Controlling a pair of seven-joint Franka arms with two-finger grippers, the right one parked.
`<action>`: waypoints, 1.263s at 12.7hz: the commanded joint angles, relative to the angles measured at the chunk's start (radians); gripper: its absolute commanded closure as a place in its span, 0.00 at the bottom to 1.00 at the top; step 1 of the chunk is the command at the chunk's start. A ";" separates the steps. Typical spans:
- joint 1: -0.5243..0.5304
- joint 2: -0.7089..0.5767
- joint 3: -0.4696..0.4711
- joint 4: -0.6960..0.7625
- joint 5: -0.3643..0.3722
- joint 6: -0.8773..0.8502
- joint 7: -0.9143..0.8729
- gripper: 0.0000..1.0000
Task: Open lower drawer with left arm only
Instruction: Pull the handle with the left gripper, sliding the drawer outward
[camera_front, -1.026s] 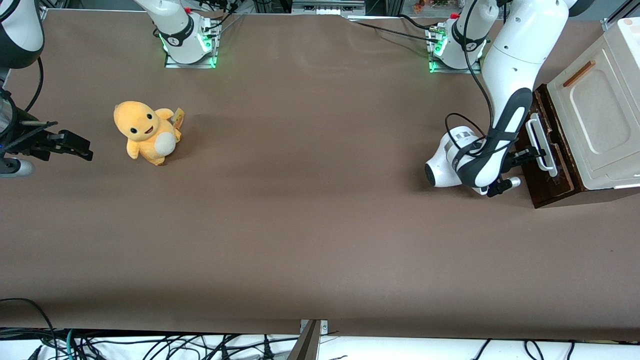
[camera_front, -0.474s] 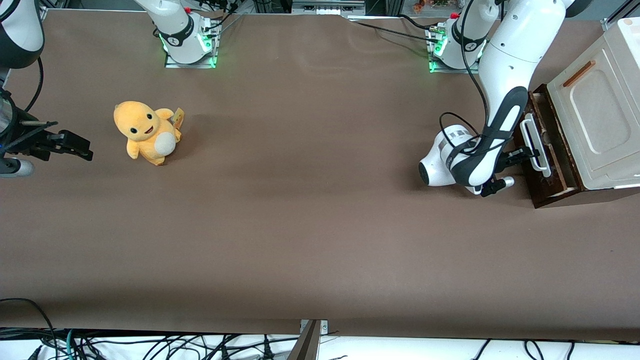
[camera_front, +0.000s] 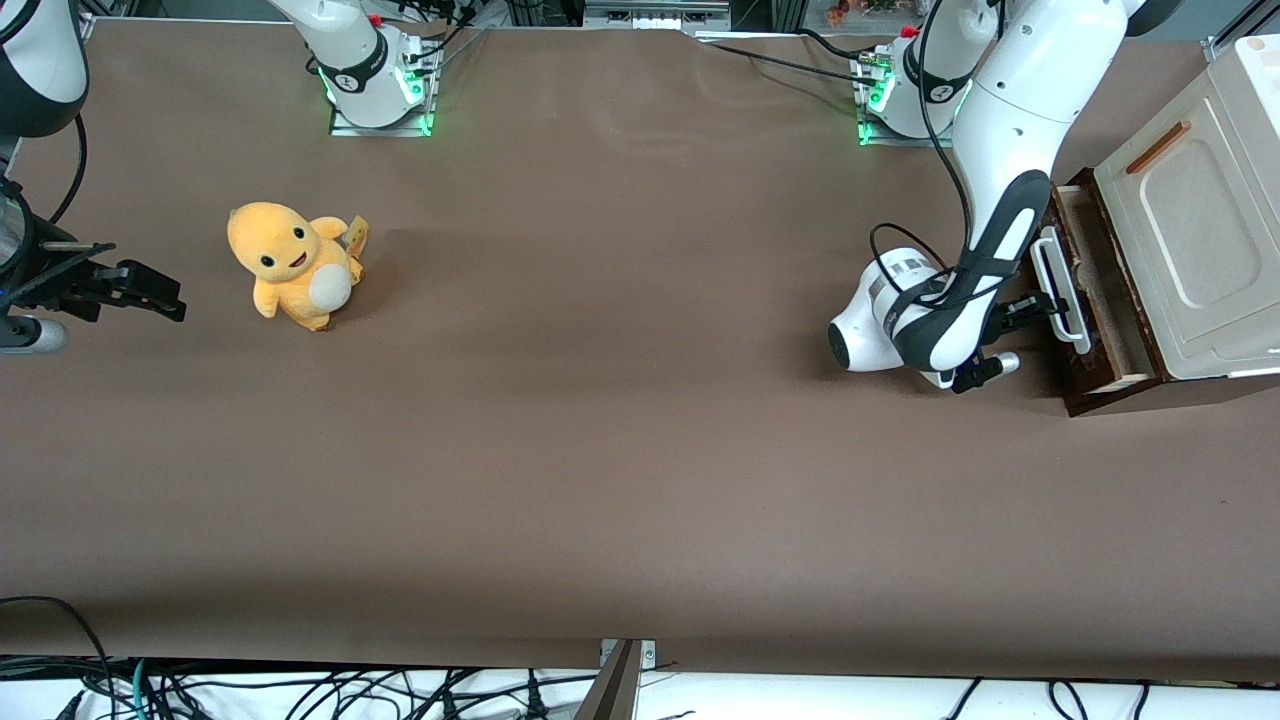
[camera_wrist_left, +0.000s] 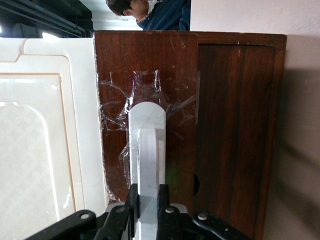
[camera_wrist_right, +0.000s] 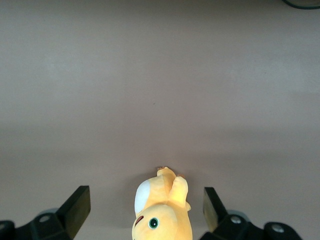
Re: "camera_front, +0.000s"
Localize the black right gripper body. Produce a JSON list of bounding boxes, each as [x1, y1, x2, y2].
[[0, 235, 119, 323]]

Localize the white drawer handle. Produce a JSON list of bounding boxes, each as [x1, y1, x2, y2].
[[1030, 226, 1093, 355]]

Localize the dark brown wooden drawer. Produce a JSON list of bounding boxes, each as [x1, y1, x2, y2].
[[1045, 183, 1169, 419]]

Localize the yellow plush toy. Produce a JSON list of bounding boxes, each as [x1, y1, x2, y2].
[[226, 201, 371, 333]]

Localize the cream white box cabinet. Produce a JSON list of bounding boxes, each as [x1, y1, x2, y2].
[[1093, 33, 1280, 381]]

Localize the orange patterned object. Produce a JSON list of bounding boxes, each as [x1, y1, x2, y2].
[[825, 0, 901, 26]]

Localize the brown table cover sheet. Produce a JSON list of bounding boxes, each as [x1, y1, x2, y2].
[[0, 18, 1280, 683]]

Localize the dark angled support bar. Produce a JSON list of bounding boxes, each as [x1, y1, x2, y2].
[[572, 640, 643, 720]]

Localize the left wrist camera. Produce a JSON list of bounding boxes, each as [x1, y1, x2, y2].
[[950, 350, 1023, 395]]

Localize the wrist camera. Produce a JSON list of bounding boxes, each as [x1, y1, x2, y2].
[[0, 313, 71, 357], [950, 350, 1023, 395]]

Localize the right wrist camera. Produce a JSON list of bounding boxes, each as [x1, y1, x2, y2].
[[0, 313, 71, 357]]

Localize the orange wooden handle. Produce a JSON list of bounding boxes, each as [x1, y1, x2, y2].
[[1125, 120, 1193, 176]]

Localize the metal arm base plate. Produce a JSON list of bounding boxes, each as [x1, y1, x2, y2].
[[328, 38, 439, 138], [853, 48, 966, 149]]

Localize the black looped cable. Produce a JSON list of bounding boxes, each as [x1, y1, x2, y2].
[[0, 596, 109, 691]]

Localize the aluminium frame profile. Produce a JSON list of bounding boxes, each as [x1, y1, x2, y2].
[[1203, 0, 1280, 63]]

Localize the grey metal rail box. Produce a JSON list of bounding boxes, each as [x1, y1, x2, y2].
[[585, 0, 733, 31]]

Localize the silver metal bracket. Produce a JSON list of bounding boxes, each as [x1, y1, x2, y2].
[[598, 638, 658, 669]]

